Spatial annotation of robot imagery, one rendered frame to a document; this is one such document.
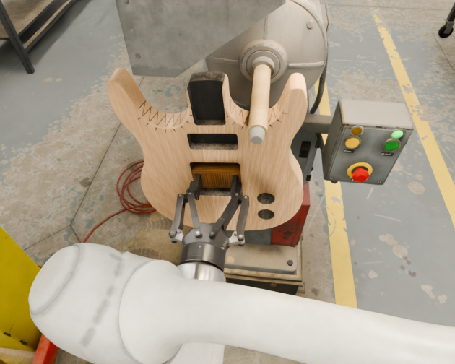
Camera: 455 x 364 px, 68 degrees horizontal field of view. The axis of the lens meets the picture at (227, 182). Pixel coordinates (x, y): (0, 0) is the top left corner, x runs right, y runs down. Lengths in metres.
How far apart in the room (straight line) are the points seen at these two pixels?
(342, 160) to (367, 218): 1.24
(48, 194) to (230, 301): 2.07
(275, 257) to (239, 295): 1.19
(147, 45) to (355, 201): 1.88
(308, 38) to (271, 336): 0.55
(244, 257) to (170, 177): 0.85
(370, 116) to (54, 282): 0.72
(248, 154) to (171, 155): 0.15
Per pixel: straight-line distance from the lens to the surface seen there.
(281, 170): 0.65
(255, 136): 0.53
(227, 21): 0.38
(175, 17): 0.39
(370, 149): 0.88
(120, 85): 0.59
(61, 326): 0.36
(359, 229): 2.05
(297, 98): 0.55
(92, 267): 0.35
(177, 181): 0.71
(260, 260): 1.49
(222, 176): 0.67
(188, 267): 0.53
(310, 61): 0.73
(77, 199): 2.22
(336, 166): 0.90
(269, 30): 0.69
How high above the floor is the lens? 1.61
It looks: 49 degrees down
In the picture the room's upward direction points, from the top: straight up
